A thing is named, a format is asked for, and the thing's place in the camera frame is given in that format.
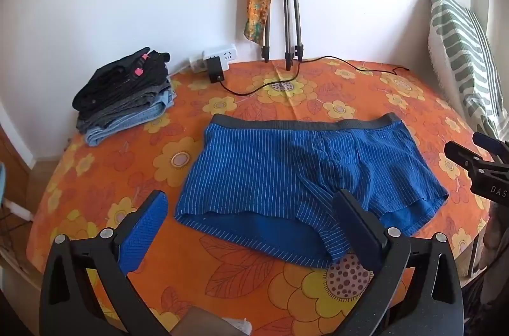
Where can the black folded pants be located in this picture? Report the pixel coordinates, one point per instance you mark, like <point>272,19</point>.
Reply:
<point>119,81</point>

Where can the blue striped pants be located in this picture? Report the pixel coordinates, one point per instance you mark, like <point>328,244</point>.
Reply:
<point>278,169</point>

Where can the brown flat object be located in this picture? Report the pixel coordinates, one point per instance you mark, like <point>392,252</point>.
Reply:
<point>197,324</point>

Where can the dark grey folded pants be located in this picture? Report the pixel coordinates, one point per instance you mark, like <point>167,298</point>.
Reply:
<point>127,109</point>

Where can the white power strip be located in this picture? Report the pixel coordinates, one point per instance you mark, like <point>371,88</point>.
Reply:
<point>222,55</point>

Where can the orange floral bedsheet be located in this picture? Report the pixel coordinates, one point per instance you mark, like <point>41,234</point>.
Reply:
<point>246,280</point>

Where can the green striped pillow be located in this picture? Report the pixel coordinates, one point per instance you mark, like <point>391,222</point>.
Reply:
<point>461,54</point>

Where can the black power adapter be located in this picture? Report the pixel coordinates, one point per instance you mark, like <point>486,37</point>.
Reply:
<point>215,69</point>

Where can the person's dark clothing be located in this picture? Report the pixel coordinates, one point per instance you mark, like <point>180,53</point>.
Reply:
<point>491,260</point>

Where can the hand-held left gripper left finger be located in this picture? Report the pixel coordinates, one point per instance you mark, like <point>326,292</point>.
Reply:
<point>147,228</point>

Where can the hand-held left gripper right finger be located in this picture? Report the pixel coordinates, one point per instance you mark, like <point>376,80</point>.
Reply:
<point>358,228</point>

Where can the light blue folded jeans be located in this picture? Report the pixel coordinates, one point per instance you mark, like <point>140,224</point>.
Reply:
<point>103,131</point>

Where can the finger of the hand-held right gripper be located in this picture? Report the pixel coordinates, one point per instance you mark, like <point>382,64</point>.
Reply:
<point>463,157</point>
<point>491,142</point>

